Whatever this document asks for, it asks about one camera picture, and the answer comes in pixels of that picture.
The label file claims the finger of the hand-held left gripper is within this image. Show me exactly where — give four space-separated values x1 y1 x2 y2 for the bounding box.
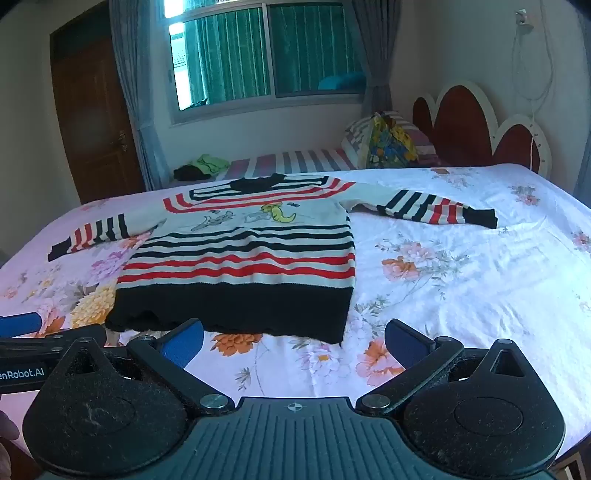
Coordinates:
0 324 108 357
0 313 43 339

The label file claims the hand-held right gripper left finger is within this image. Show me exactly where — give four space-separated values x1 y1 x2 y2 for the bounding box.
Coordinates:
41 318 234 418

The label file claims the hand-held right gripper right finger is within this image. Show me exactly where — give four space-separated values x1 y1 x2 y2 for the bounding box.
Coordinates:
356 319 542 415

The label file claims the striped knit sweater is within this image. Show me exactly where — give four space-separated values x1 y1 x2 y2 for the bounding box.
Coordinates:
47 173 498 345

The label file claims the person's left hand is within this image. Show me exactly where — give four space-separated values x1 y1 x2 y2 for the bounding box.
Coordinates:
0 410 21 468

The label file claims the floral bed sheet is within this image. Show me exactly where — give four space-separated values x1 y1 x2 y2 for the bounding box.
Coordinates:
0 164 591 464

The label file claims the dark cloth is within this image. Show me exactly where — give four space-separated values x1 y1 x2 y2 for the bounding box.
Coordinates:
174 164 211 182

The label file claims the green cloth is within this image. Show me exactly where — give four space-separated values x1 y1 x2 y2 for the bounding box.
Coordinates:
191 154 230 176

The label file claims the colourful floral cloth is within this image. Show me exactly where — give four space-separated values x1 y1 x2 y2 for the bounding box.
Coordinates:
366 113 419 169

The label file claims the striped pillow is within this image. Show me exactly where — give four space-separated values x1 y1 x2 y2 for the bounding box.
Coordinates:
342 111 437 169

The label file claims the brown wooden door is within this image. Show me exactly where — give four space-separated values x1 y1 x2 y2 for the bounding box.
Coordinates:
50 14 145 205

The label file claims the red and white headboard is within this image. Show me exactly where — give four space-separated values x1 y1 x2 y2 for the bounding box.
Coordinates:
412 80 553 180

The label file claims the grey curtain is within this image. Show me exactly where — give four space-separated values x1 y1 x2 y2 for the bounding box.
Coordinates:
108 0 163 191
350 0 394 117

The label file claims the teal rounded object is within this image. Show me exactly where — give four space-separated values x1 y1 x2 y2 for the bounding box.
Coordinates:
318 72 367 91

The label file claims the sliding glass window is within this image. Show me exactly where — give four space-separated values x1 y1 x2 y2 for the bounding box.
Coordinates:
167 0 371 126

